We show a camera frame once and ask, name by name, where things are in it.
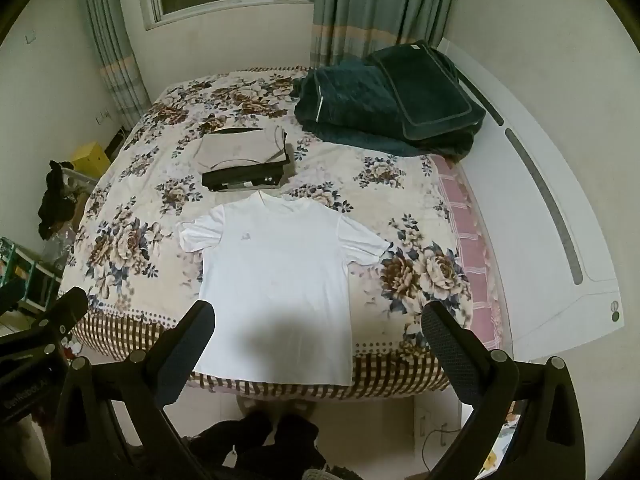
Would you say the grey folded towel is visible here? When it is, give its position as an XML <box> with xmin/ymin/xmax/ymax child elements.
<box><xmin>201</xmin><ymin>152</ymin><xmax>293</xmax><ymax>193</ymax></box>

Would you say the dark green blanket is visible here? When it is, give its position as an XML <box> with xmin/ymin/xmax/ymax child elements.
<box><xmin>294</xmin><ymin>39</ymin><xmax>487</xmax><ymax>162</ymax></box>

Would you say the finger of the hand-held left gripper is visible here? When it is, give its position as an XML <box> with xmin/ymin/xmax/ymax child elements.
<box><xmin>0</xmin><ymin>286</ymin><xmax>90</xmax><ymax>346</ymax></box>

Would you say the pink striped sheet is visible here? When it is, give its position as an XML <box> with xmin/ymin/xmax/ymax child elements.
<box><xmin>430</xmin><ymin>152</ymin><xmax>503</xmax><ymax>351</ymax></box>

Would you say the white headboard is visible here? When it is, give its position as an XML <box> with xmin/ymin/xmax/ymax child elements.
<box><xmin>435</xmin><ymin>37</ymin><xmax>621</xmax><ymax>361</ymax></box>

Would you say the beige folded garment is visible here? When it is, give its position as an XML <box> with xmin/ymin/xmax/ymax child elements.
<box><xmin>194</xmin><ymin>127</ymin><xmax>291</xmax><ymax>173</ymax></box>

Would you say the yellow box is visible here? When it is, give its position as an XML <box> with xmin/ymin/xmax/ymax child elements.
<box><xmin>70</xmin><ymin>142</ymin><xmax>112</xmax><ymax>178</ymax></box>

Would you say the dark clothes pile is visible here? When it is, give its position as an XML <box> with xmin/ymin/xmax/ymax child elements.
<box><xmin>190</xmin><ymin>410</ymin><xmax>326</xmax><ymax>480</ymax></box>

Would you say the black cable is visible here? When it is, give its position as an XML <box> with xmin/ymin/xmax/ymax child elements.
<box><xmin>420</xmin><ymin>421</ymin><xmax>452</xmax><ymax>467</ymax></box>

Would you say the green rack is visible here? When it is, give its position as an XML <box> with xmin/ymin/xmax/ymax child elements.
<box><xmin>0</xmin><ymin>237</ymin><xmax>58</xmax><ymax>311</ymax></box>

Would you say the wide teal curtain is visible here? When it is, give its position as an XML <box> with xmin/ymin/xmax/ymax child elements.
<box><xmin>310</xmin><ymin>0</ymin><xmax>456</xmax><ymax>68</ymax></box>

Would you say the white towel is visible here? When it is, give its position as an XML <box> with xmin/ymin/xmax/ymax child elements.
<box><xmin>177</xmin><ymin>190</ymin><xmax>393</xmax><ymax>387</ymax></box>

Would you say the black cloth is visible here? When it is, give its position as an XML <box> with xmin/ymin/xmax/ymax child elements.
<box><xmin>37</xmin><ymin>160</ymin><xmax>81</xmax><ymax>241</ymax></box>

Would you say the narrow teal curtain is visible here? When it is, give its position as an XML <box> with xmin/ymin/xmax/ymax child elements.
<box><xmin>80</xmin><ymin>0</ymin><xmax>151</xmax><ymax>131</ymax></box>

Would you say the floral bedspread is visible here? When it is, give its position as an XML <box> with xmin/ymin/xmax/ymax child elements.
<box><xmin>57</xmin><ymin>65</ymin><xmax>473</xmax><ymax>401</ymax></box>

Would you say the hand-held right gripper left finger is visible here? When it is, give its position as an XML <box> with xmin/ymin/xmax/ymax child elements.
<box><xmin>50</xmin><ymin>300</ymin><xmax>217</xmax><ymax>480</ymax></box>

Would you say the clear plastic bin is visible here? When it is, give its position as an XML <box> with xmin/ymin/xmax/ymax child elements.
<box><xmin>47</xmin><ymin>167</ymin><xmax>101</xmax><ymax>281</ymax></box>

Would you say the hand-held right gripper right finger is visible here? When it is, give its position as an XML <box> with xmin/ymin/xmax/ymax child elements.
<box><xmin>421</xmin><ymin>301</ymin><xmax>588</xmax><ymax>480</ymax></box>

